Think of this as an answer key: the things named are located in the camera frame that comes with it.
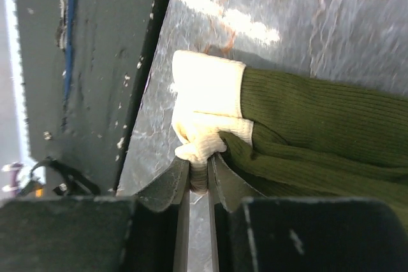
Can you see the light blue cable duct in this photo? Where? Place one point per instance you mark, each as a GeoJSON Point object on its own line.
{"type": "Point", "coordinates": [18, 80]}

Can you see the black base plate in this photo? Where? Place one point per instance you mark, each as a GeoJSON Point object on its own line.
{"type": "Point", "coordinates": [85, 65]}

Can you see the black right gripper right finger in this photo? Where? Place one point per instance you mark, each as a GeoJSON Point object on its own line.
{"type": "Point", "coordinates": [251, 232]}

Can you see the olive green underwear cream waistband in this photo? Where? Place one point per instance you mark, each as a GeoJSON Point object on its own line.
{"type": "Point", "coordinates": [290, 135]}

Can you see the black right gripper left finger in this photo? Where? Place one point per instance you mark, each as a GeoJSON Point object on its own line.
{"type": "Point", "coordinates": [82, 230]}

